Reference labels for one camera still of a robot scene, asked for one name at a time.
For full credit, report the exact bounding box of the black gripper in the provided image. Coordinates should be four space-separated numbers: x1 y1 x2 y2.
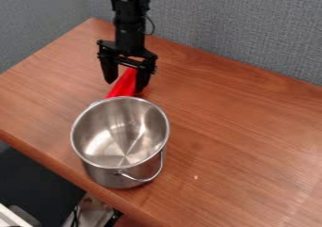
96 17 159 92

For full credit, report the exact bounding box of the red plastic block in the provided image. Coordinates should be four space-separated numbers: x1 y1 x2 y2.
106 69 138 98

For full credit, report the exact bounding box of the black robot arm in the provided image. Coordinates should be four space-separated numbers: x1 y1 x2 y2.
96 0 159 92

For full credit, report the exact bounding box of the stainless steel pot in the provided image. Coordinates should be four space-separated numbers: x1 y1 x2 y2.
71 97 170 189

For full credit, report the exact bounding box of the white object at corner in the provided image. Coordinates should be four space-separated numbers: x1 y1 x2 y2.
0 203 32 227

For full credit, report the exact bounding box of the metal pot bail handle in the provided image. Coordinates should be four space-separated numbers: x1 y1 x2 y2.
115 151 163 184

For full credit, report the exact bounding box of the grey table leg bracket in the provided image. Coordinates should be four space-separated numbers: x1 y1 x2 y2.
62 194 122 227

